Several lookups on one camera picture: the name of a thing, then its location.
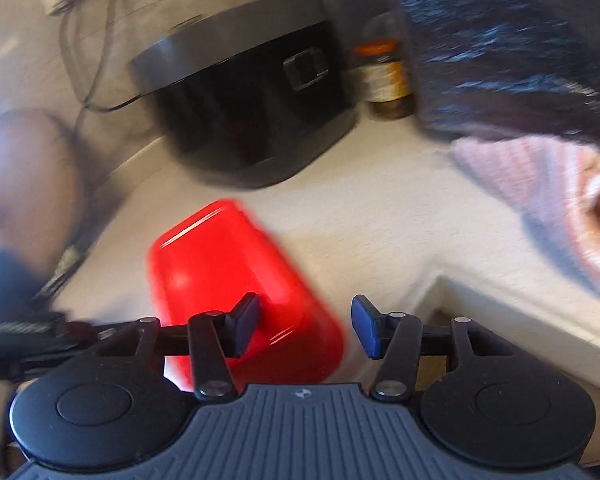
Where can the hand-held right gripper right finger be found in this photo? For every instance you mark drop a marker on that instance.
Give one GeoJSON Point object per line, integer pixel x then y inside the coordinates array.
{"type": "Point", "coordinates": [367, 327]}

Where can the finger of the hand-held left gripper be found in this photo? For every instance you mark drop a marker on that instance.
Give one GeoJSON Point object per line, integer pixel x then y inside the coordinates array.
{"type": "Point", "coordinates": [20, 330]}

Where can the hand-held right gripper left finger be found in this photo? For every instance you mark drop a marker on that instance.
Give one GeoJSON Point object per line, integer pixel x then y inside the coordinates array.
{"type": "Point", "coordinates": [245, 325]}

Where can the red plastic container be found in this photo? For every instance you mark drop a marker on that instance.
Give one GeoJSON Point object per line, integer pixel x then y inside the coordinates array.
{"type": "Point", "coordinates": [215, 260]}

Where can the round wooden cutting board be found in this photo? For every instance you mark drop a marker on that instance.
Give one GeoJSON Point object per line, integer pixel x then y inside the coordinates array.
{"type": "Point", "coordinates": [25, 185]}

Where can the black box appliance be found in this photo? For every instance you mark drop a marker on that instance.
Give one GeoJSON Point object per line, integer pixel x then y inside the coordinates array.
{"type": "Point", "coordinates": [240, 125]}

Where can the pink striped cloth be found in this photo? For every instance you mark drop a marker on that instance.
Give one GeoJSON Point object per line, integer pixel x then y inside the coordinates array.
{"type": "Point", "coordinates": [540, 185]}

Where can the glass sauce jar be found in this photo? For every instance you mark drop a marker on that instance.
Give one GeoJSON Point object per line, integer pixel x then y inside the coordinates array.
{"type": "Point", "coordinates": [387, 80]}

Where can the black crinkled foil sheet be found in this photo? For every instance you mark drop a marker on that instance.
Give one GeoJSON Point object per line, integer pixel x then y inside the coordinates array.
{"type": "Point", "coordinates": [505, 50]}

